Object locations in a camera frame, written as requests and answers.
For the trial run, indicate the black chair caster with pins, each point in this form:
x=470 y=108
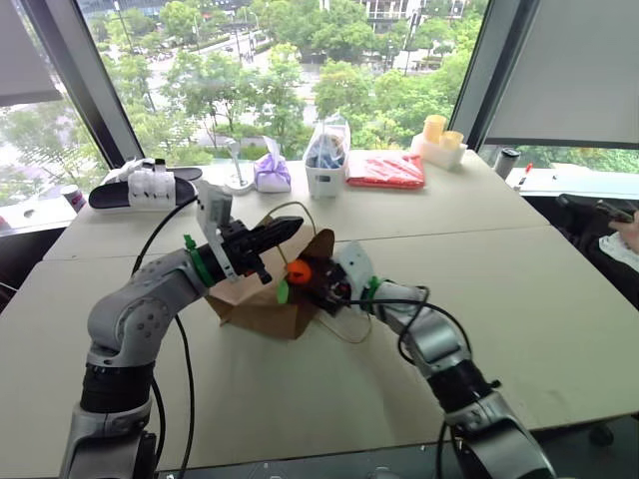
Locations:
x=602 y=434

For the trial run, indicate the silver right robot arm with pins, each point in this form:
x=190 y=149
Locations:
x=439 y=344

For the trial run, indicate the bystander hand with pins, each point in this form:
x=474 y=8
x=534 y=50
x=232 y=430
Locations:
x=625 y=228

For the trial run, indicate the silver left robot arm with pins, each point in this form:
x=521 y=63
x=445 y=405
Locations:
x=135 y=309

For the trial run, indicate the brown paper bag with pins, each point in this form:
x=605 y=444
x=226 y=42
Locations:
x=264 y=309

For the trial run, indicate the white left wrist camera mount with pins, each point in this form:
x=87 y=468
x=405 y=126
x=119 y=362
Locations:
x=214 y=209

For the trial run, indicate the red pen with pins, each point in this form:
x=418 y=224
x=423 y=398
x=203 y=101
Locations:
x=522 y=180

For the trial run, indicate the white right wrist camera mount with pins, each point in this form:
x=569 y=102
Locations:
x=357 y=267

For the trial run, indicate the orange plush toy green leaf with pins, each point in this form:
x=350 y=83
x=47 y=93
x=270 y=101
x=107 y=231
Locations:
x=298 y=272

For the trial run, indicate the dark flat panel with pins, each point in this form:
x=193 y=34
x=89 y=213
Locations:
x=299 y=464

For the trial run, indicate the white cup holder block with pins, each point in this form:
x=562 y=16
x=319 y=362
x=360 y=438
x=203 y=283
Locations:
x=434 y=152

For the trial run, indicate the white pink paper cup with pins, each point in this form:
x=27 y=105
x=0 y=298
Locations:
x=75 y=197

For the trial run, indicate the purple tissue pack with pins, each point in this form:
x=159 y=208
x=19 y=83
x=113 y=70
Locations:
x=272 y=174

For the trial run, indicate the white plastic basket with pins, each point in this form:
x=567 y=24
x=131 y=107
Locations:
x=324 y=182

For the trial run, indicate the dark window frame post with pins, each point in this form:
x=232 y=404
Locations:
x=80 y=75
x=486 y=65

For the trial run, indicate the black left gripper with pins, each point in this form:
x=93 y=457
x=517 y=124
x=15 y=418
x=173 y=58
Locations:
x=240 y=247

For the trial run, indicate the grey tumbler black lid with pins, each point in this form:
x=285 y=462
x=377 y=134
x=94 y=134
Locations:
x=505 y=164

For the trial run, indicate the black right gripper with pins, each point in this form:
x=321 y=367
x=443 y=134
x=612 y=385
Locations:
x=332 y=292

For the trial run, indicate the seated bystander dark clothing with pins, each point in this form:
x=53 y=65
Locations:
x=589 y=239

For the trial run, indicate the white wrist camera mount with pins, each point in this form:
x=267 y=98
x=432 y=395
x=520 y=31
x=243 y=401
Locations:
x=357 y=267
x=214 y=209

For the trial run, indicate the clear bag blue items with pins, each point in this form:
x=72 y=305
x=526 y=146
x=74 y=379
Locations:
x=324 y=152

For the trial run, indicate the red flat package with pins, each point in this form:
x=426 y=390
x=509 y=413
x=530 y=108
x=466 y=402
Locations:
x=384 y=172

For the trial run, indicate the short yellow plastic cup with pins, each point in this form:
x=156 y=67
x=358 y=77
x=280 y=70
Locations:
x=452 y=141

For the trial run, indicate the black smartphone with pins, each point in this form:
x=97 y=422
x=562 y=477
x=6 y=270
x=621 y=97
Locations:
x=615 y=211

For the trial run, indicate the tall yellow plastic cup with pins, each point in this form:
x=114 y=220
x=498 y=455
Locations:
x=434 y=129

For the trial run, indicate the grey roller blind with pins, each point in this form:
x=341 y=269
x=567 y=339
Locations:
x=564 y=70
x=20 y=50

